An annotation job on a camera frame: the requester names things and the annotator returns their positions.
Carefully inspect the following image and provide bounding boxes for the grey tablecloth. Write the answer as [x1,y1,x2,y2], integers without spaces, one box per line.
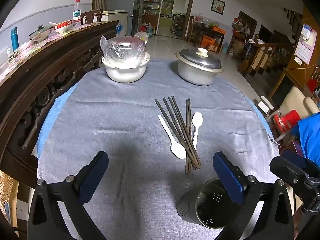
[37,59,280,240]

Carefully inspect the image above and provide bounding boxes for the plastic-wrapped bowl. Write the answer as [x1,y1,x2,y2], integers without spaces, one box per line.
[100,35,147,63]

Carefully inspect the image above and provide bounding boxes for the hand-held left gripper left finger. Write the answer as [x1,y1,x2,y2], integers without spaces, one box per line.
[27,151,109,240]

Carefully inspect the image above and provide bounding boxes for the wooden stair railing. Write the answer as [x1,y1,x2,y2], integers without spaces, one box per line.
[246,42,295,77]

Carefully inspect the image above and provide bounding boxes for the beige armchair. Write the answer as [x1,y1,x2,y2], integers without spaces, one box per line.
[265,86,320,148]

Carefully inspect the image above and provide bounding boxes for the blue thermos bottle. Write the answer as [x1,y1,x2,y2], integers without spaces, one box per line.
[10,27,19,51]

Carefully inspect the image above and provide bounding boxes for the dark perforated utensil holder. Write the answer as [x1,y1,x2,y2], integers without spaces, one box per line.
[177,177,247,229]

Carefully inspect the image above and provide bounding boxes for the aluminium pot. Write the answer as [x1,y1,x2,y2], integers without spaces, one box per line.
[177,57,221,86]

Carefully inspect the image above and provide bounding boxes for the white ceramic pot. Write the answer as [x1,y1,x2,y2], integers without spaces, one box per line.
[101,52,151,83]

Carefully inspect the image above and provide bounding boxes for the carved dark wooden sideboard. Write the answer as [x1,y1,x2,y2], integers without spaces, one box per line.
[0,20,119,188]

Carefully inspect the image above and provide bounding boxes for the patterned table cover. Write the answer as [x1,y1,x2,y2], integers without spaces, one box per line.
[0,25,95,80]

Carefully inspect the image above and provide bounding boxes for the light blue cloth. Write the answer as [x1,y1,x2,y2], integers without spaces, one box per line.
[37,80,273,158]

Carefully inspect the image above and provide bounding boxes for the clear water bottle red cap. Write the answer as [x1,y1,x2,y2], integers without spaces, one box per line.
[72,0,82,27]

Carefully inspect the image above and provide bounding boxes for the aluminium pot lid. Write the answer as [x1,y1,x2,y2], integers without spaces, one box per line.
[175,48,224,73]

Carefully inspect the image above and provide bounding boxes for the shelf with groceries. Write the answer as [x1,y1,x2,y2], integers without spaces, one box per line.
[142,0,162,28]

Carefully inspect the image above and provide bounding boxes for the wooden side table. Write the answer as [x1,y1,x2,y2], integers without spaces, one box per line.
[191,22,224,53]

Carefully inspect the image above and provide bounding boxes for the framed wall picture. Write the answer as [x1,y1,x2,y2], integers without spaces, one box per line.
[211,0,226,15]

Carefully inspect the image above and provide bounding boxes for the red plastic stool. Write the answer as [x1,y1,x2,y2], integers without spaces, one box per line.
[273,110,302,133]

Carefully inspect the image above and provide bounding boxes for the person's blue jacket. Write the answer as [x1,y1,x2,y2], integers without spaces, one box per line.
[291,112,320,167]

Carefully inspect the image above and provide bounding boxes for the wall calendar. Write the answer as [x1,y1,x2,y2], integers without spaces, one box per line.
[294,24,318,65]

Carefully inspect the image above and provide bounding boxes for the brown chopstick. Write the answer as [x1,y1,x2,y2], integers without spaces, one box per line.
[188,98,192,171]
[185,99,190,174]

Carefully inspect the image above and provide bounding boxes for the white plastic spoon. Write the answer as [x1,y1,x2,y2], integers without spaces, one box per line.
[192,112,203,147]
[158,115,187,159]

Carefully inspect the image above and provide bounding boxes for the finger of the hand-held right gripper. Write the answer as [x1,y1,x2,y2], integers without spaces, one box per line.
[269,149,313,193]

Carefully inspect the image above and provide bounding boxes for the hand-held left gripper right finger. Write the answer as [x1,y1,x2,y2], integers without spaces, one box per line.
[212,151,295,240]

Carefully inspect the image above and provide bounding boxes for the wooden chair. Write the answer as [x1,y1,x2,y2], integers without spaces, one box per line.
[80,9,103,25]

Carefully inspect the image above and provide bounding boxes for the pale round bowl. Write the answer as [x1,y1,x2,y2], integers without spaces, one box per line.
[134,31,148,43]

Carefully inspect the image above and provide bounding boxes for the lidded floral dish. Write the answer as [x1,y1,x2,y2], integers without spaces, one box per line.
[29,24,53,42]

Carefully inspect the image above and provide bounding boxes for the red and white bowl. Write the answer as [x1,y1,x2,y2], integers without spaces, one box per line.
[52,20,73,33]

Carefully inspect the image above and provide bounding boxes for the white chest freezer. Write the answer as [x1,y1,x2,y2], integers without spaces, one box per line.
[101,9,128,37]

